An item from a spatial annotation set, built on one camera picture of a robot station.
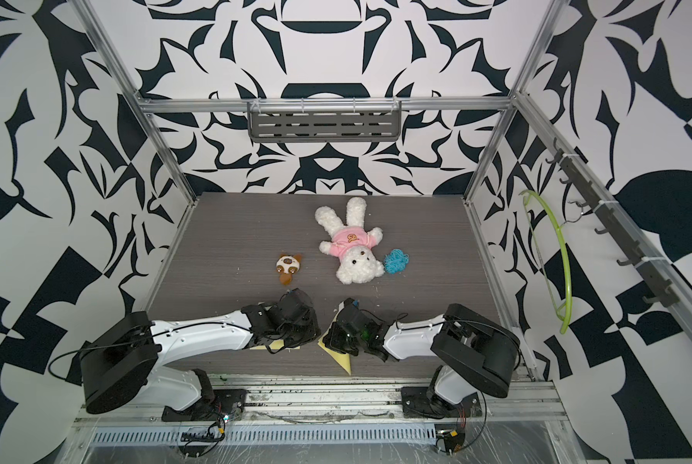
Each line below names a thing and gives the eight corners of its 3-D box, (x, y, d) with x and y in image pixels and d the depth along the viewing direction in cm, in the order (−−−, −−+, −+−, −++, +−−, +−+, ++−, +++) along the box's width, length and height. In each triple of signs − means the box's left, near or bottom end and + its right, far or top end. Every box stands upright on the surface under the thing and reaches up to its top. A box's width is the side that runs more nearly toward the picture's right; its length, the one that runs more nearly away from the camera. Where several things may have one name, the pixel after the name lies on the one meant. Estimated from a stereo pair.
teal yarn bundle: (394, 277, 99) (395, 273, 97) (379, 263, 102) (380, 259, 101) (412, 263, 102) (413, 259, 101) (397, 249, 106) (398, 245, 104)
